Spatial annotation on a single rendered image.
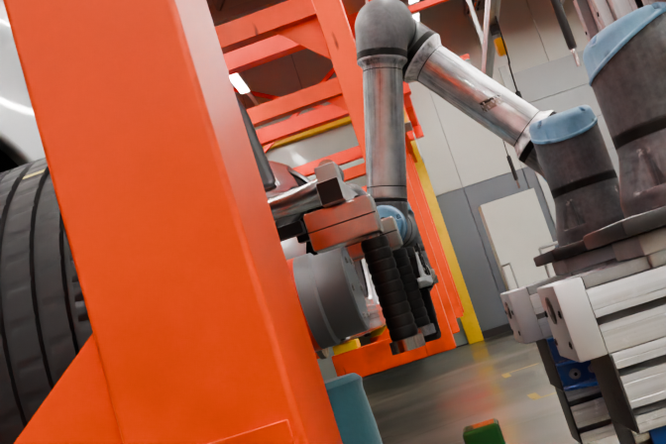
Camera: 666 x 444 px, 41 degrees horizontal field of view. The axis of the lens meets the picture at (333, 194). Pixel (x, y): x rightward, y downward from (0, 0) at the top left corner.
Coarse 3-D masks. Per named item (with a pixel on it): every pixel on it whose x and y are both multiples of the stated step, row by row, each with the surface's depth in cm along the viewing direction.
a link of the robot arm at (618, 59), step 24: (624, 24) 103; (648, 24) 102; (600, 48) 105; (624, 48) 103; (648, 48) 102; (600, 72) 105; (624, 72) 103; (648, 72) 102; (600, 96) 107; (624, 96) 103; (648, 96) 102; (624, 120) 103; (648, 120) 102
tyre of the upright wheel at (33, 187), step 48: (0, 192) 116; (48, 192) 112; (0, 240) 109; (48, 240) 106; (0, 288) 105; (48, 288) 103; (0, 336) 102; (48, 336) 101; (0, 384) 101; (48, 384) 100; (0, 432) 101
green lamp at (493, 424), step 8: (480, 424) 93; (488, 424) 91; (496, 424) 91; (464, 432) 91; (472, 432) 91; (480, 432) 91; (488, 432) 90; (496, 432) 90; (464, 440) 91; (472, 440) 91; (480, 440) 91; (488, 440) 90; (496, 440) 90; (504, 440) 92
